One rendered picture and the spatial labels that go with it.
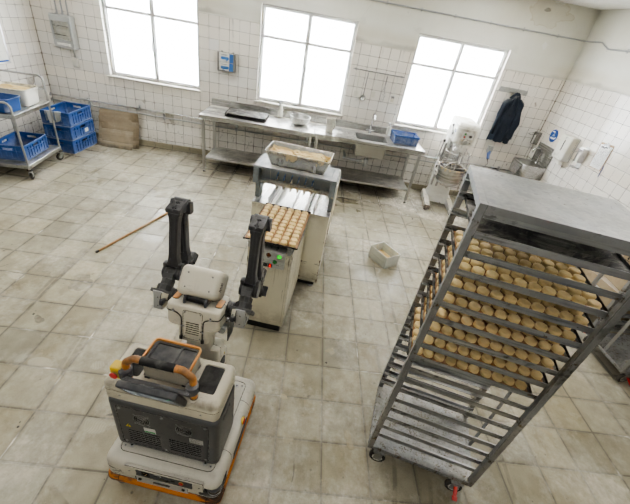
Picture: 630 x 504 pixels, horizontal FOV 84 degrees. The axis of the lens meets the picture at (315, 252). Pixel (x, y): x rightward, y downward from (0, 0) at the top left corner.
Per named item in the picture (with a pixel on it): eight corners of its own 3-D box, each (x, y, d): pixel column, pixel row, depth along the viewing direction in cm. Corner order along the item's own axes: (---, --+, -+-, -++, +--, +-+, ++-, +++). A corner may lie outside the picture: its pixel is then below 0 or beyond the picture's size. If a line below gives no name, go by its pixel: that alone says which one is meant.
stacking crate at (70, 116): (66, 114, 557) (63, 100, 546) (92, 118, 561) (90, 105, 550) (42, 123, 508) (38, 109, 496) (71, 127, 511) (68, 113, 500)
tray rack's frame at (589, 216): (363, 455, 221) (480, 204, 123) (375, 390, 263) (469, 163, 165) (465, 496, 211) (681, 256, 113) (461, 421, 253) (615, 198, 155)
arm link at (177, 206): (161, 200, 171) (181, 205, 170) (175, 194, 183) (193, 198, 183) (161, 279, 189) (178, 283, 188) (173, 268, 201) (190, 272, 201)
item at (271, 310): (264, 277, 359) (272, 199, 310) (297, 284, 357) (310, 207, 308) (242, 325, 300) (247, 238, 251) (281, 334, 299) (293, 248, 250)
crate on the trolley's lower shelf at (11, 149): (19, 145, 486) (14, 130, 475) (49, 148, 493) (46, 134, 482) (-7, 159, 440) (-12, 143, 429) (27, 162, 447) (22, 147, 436)
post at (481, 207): (367, 447, 218) (480, 202, 125) (368, 442, 220) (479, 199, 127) (371, 448, 217) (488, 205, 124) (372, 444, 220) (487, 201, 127)
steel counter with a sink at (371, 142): (200, 171, 553) (197, 88, 486) (212, 157, 611) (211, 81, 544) (407, 204, 575) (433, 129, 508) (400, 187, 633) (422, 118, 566)
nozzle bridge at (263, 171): (261, 187, 341) (264, 153, 322) (333, 202, 337) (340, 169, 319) (251, 200, 313) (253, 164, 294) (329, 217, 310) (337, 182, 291)
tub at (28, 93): (6, 97, 459) (1, 80, 448) (43, 101, 467) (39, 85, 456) (-12, 103, 429) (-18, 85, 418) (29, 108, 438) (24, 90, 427)
